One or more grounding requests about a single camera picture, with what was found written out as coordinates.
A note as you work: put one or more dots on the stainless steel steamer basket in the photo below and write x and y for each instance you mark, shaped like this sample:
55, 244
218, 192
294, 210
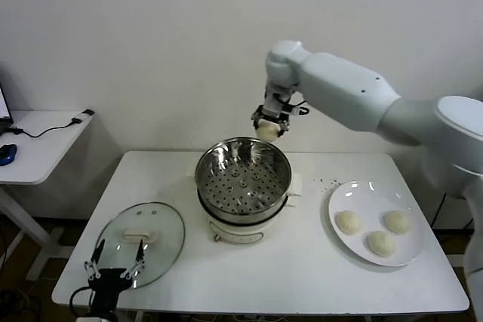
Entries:
226, 194

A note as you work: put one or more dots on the blue computer mouse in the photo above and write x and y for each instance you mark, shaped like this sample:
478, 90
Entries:
7, 154

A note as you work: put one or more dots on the white oval plate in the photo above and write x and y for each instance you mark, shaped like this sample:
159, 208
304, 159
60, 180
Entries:
377, 197

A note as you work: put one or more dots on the white side desk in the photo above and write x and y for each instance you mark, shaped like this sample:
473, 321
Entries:
45, 156

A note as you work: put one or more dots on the white electric cooking pot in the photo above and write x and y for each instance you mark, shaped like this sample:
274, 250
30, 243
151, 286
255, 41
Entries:
234, 233

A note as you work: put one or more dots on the glass pot lid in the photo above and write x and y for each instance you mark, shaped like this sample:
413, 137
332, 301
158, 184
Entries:
166, 224

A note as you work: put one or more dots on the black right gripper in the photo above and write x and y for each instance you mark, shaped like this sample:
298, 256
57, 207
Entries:
272, 105

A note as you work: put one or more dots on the black laptop computer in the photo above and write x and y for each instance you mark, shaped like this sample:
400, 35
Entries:
3, 111

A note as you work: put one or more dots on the white steamed baozi bun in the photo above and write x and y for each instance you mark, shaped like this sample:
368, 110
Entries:
349, 222
381, 243
268, 132
397, 221

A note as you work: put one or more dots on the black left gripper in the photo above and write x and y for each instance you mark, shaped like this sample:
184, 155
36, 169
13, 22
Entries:
107, 284

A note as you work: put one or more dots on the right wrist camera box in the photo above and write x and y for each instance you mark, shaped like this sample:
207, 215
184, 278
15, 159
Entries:
298, 109

